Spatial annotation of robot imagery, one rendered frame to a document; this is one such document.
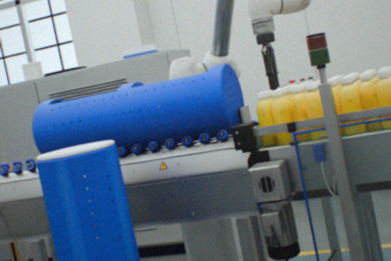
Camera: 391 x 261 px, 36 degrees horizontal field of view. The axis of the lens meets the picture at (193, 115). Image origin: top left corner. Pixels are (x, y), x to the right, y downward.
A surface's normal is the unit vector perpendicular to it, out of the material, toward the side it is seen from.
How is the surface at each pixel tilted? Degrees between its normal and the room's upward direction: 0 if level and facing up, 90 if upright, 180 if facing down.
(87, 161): 90
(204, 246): 90
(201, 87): 61
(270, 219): 90
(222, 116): 112
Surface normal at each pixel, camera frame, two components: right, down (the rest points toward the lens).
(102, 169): 0.66, -0.08
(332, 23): -0.31, 0.11
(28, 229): -0.26, 0.44
